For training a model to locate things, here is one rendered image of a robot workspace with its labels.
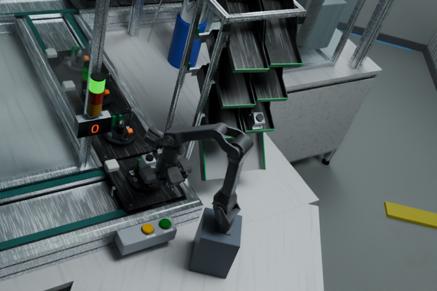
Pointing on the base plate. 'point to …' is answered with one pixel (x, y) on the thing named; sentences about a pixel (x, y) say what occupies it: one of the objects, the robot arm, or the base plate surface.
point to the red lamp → (95, 98)
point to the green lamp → (96, 86)
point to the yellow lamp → (93, 109)
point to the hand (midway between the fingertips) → (163, 179)
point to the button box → (137, 241)
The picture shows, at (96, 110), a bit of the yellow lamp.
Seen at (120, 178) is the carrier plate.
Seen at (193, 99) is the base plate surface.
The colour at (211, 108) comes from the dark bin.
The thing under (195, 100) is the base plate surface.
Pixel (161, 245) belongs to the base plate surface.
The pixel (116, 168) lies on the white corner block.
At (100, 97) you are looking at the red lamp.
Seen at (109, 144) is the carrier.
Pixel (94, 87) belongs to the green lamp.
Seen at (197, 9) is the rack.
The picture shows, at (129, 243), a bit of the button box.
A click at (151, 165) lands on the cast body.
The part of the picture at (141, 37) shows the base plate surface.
